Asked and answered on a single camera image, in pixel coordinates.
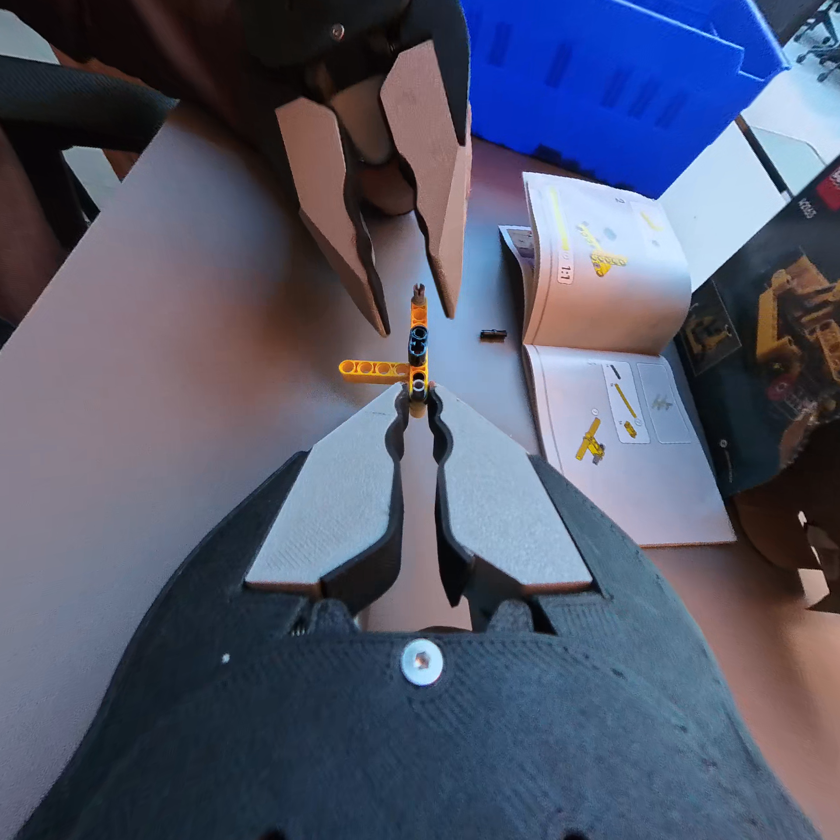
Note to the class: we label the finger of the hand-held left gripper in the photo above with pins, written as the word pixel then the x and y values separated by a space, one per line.
pixel 430 144
pixel 321 184

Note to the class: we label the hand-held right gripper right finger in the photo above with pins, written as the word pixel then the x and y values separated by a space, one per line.
pixel 505 512

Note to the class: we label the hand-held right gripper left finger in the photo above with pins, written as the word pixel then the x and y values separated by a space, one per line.
pixel 334 505

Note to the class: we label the yellow lego beam assembly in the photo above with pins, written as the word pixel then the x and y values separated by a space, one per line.
pixel 367 368

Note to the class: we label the black lego pin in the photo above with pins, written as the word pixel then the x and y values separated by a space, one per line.
pixel 492 334

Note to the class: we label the lego instruction booklet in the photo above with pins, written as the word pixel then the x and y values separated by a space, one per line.
pixel 623 472

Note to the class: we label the black lego set box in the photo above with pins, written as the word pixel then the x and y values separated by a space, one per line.
pixel 754 367

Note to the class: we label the blue plastic bin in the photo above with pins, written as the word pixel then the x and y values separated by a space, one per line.
pixel 590 79

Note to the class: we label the black office chair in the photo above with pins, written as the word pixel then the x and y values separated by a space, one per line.
pixel 65 98

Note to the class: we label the office chair base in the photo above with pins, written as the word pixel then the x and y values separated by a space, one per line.
pixel 820 39

